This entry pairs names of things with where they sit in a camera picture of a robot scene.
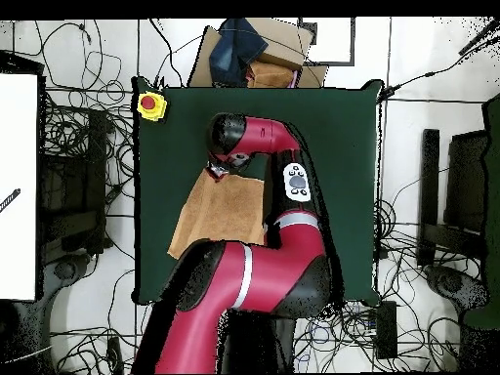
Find black cable with connector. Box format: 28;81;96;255
376;34;500;104

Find black power strip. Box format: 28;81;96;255
105;335;125;375

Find dark green fabric panel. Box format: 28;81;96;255
481;92;500;329

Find white panel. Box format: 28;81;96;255
0;72;39;302

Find dark grey stand base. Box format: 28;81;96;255
424;264;491;317
36;251;99;374

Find blue jeans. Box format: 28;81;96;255
208;17;270;88

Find black round knob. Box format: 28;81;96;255
54;260;77;280
438;272;464;294

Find black flat bar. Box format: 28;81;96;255
416;128;441;268

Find dark green table cloth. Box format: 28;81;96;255
132;75;386;306

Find brown folded cloth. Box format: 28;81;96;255
246;61;296;89

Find black panel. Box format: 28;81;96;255
443;129;489;233

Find black equipment rack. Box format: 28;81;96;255
38;108;114;267

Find black power box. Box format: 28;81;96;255
375;300;398;359

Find brown cardboard box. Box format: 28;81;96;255
187;17;329;89

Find striped black rod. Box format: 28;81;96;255
0;187;21;214

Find black cable tangle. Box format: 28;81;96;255
34;19;136;220
292;196;483;374
50;269;153;375

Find yellow emergency stop button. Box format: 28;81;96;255
136;90;169;123

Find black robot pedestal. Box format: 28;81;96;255
218;310;296;374

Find tan terry towel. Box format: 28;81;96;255
167;167;269;260

